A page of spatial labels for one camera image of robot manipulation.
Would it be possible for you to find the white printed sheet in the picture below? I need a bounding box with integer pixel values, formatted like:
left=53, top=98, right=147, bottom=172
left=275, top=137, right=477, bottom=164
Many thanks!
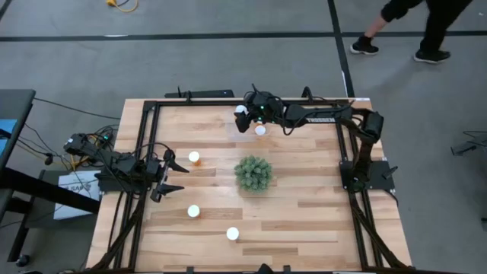
left=53, top=170, right=103, bottom=221

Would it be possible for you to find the clear plastic basket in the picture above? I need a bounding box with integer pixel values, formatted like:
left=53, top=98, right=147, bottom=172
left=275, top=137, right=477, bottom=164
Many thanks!
left=227, top=120, right=273, bottom=141

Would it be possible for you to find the artificial succulent in patterned pot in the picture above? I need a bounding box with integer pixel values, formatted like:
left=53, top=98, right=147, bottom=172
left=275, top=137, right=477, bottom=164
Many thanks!
left=233, top=155, right=274, bottom=194

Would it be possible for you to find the yellow extension cable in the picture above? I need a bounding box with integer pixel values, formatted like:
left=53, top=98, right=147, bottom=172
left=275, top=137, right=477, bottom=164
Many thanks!
left=106, top=0, right=139, bottom=14

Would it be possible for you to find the black aluminium table frame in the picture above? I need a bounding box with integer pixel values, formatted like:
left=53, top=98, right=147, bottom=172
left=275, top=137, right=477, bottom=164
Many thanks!
left=86, top=97, right=415, bottom=274

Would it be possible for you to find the black box with antennas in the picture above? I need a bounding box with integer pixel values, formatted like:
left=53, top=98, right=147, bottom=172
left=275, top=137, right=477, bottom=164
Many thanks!
left=164, top=86, right=235, bottom=99

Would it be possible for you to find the black table leg frame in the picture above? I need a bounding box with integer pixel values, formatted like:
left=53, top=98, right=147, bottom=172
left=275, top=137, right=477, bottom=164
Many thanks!
left=0, top=167, right=102, bottom=263

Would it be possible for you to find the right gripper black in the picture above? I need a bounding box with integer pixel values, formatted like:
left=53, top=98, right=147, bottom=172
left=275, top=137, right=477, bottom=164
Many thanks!
left=234, top=91, right=286, bottom=134

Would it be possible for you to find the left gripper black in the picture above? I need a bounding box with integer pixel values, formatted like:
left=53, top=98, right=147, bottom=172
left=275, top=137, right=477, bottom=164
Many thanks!
left=146, top=149, right=190, bottom=203

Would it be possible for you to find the black floor cable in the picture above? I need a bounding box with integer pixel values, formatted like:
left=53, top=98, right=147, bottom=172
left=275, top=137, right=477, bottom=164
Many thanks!
left=33, top=97, right=122, bottom=121

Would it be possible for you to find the blue flat item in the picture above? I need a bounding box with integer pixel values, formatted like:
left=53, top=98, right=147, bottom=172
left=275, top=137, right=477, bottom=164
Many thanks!
left=0, top=118, right=18, bottom=153

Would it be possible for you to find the person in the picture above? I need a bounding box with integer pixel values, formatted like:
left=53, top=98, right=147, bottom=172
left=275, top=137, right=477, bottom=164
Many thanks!
left=349, top=0, right=474, bottom=65

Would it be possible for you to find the black stand base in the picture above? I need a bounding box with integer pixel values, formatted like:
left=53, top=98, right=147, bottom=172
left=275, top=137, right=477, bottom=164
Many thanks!
left=450, top=130, right=487, bottom=157

